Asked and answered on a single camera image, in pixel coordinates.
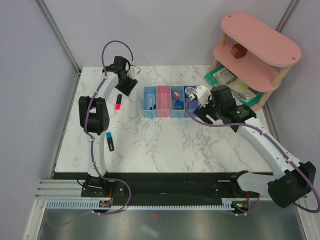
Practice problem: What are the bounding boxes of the light blue end bin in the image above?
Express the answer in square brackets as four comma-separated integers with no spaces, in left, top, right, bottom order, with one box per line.
[142,86,158,119]

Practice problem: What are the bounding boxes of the black capped pen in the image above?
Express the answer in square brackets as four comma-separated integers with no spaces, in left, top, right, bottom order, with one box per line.
[149,97,153,110]

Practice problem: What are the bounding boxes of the blue pencil sharpener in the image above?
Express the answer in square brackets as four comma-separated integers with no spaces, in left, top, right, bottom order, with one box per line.
[174,100,184,110]

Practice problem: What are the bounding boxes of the blue cleaning gel jar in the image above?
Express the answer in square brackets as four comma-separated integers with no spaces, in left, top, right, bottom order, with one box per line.
[183,85,196,99]

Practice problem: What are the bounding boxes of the pink highlighter marker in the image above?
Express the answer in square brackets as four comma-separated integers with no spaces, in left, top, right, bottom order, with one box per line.
[115,94,123,111]

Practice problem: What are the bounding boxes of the pink eraser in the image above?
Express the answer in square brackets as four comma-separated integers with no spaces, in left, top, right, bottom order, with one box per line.
[172,91,180,101]

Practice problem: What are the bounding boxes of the pink bin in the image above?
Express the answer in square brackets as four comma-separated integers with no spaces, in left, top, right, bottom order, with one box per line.
[156,85,171,118]

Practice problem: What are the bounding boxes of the blue highlighter marker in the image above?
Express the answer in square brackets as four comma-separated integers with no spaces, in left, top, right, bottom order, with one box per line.
[105,132,115,152]

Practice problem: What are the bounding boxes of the purple blue bin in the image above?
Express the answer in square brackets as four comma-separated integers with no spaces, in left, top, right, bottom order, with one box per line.
[184,97,199,118]

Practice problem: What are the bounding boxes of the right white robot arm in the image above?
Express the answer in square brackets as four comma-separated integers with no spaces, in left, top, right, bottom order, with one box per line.
[189,85,320,208]

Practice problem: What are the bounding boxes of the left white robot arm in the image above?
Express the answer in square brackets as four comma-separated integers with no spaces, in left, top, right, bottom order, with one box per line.
[78,56,138,198]

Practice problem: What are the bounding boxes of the green spiral notebook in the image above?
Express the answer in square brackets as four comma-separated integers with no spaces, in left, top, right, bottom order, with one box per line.
[204,65,264,107]

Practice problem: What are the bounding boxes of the red brown small box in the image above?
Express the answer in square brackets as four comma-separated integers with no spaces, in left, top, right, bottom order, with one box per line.
[231,43,248,59]

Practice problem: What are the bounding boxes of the pink two tier shelf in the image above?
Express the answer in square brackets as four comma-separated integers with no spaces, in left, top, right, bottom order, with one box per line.
[209,12,302,111]

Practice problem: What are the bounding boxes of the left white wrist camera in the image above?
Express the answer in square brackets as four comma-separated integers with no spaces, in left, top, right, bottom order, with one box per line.
[127,65,141,79]

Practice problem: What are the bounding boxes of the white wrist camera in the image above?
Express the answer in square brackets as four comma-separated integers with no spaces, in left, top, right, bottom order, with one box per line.
[127,65,141,79]
[190,85,211,107]

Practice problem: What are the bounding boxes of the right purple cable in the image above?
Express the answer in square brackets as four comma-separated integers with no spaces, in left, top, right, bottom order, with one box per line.
[185,97,320,217]

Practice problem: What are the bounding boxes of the purple cable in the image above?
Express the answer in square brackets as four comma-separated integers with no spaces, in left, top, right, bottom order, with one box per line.
[83,40,136,227]
[185,97,320,217]

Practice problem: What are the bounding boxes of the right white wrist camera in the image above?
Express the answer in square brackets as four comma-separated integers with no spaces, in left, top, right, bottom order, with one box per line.
[190,85,211,107]

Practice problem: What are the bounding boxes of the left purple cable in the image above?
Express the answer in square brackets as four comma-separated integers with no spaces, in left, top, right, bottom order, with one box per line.
[83,40,136,227]

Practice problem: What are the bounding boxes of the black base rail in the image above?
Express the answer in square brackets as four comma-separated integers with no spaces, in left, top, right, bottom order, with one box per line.
[51,171,260,201]

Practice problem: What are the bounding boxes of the white cable duct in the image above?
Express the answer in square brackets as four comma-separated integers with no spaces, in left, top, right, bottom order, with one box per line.
[46,199,244,211]

